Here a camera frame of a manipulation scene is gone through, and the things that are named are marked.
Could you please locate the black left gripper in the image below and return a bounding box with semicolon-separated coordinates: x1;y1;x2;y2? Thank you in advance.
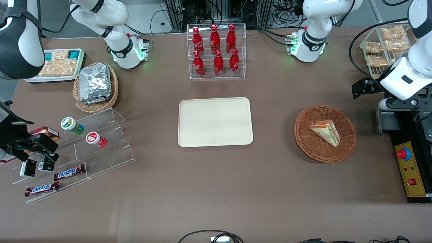
352;78;384;99

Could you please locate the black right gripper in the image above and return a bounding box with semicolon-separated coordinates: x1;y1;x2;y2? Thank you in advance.
7;133;60;163

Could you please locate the triangle sandwich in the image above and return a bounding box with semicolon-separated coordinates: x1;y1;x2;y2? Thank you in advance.
309;120;341;148

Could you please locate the brown wicker basket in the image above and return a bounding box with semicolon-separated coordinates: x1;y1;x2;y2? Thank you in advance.
294;105;357;164

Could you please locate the white rectangular snack tray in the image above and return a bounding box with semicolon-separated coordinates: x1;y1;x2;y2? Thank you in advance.
24;48;86;83

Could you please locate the light wicker basket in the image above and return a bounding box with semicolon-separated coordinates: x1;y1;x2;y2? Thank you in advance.
73;62;119;113

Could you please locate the beige plastic tray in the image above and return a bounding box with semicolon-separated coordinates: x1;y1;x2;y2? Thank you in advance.
178;97;254;148

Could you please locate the small black box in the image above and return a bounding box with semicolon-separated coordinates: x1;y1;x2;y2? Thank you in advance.
38;155;55;172
19;159;37;178

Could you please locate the brown chocolate box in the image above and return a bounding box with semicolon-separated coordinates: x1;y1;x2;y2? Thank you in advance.
29;126;60;142

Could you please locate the Snickers chocolate bar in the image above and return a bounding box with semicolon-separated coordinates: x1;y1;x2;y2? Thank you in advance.
54;164;86;182
24;181;60;197

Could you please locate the clear bag of fried snacks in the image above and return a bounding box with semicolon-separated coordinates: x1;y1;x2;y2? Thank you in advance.
364;41;384;55
380;25;407;41
366;55;389;68
385;39;411;53

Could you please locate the grey metal block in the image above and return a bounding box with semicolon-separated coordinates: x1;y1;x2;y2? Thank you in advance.
377;110;403;135

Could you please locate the green snack cup white lid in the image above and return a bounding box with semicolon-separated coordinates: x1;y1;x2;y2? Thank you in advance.
60;117;85;135

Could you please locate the red snack cup white lid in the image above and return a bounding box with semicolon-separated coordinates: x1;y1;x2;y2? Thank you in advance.
85;132;108;149

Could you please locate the black machine base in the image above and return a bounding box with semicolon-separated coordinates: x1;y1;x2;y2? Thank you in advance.
376;100;432;204

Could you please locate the clear acrylic stepped stand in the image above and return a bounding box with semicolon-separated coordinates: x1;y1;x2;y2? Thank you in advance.
10;107;136;204

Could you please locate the silver foil pack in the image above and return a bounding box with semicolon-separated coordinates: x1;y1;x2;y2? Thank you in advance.
81;94;113;105
79;63;112;102

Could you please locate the yellow control box red button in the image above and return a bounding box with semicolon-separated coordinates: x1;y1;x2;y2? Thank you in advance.
394;141;427;198

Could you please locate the red cola bottle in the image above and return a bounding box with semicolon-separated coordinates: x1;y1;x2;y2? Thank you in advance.
210;24;221;55
214;50;224;76
229;48;240;76
226;24;237;54
193;50;205;77
192;27;205;56

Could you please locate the clear acrylic bottle rack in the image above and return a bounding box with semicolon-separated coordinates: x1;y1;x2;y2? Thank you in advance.
187;23;247;80

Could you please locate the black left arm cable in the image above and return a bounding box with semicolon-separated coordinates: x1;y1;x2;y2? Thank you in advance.
349;18;410;81

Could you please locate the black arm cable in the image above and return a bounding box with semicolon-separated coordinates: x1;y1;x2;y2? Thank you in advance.
349;18;410;81
40;5;81;34

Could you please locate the white wire rack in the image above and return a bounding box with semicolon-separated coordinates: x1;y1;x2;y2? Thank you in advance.
359;23;420;80

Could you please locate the aluminium frame post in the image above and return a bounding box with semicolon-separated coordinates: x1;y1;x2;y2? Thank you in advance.
167;0;185;31
258;0;274;29

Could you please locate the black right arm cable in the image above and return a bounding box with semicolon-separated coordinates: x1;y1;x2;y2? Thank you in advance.
40;5;81;34

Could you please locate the thin black cable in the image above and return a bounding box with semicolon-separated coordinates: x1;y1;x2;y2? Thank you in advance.
297;236;411;243

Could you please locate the black looped cable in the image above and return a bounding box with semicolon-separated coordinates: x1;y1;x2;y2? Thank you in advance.
178;230;244;243

